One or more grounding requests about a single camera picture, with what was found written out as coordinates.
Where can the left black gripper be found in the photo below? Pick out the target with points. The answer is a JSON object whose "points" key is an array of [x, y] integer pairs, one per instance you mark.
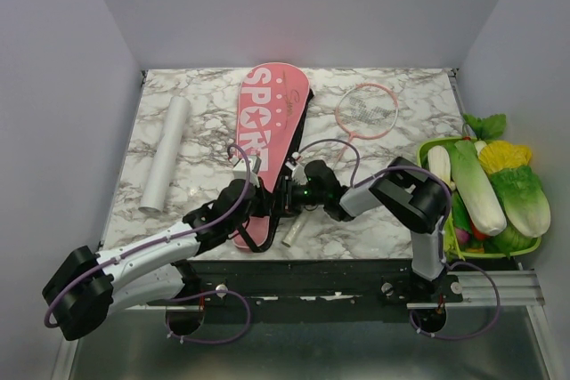
{"points": [[265, 200]]}

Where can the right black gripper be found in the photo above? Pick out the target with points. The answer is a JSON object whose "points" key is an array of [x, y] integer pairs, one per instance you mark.
{"points": [[286, 198]]}

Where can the pink racket bag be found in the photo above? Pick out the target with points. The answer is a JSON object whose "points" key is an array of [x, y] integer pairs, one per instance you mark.
{"points": [[272, 104]]}

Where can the white shuttlecock tube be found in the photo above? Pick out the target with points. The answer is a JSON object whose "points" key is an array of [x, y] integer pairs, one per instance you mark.
{"points": [[163, 163]]}

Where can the pink badminton racket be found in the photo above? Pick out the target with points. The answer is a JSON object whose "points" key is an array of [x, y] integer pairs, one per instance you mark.
{"points": [[368, 111]]}

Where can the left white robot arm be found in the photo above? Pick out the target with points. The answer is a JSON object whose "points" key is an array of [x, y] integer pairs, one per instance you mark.
{"points": [[80, 293]]}

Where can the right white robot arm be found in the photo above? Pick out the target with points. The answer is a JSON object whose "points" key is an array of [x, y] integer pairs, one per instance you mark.
{"points": [[418, 199]]}

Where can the white green leek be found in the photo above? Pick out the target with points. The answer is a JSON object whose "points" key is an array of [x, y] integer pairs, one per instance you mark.
{"points": [[439, 164]]}

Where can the white green bok choy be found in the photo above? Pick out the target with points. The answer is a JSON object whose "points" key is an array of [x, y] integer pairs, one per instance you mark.
{"points": [[475, 189]]}

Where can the green vegetable basket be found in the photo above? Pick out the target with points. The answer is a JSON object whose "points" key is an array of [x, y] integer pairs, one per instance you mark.
{"points": [[461, 243]]}

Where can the green leafy vegetable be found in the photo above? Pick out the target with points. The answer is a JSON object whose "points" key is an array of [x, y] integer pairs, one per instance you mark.
{"points": [[486, 128]]}

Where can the yellow green napa cabbage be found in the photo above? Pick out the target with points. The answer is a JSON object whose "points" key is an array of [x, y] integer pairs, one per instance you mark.
{"points": [[517, 186]]}

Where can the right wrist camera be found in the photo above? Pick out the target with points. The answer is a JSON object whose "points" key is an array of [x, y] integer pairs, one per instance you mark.
{"points": [[296, 168]]}

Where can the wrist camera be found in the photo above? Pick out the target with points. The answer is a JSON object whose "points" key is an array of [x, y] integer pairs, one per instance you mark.
{"points": [[296, 168], [247, 169]]}

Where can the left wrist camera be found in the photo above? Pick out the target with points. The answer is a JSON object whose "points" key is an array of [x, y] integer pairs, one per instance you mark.
{"points": [[247, 169]]}

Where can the black mounting base plate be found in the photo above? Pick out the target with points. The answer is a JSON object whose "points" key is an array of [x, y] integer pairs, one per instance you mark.
{"points": [[291, 291]]}

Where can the aluminium rail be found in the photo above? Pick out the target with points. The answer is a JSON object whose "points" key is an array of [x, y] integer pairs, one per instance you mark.
{"points": [[472, 289]]}

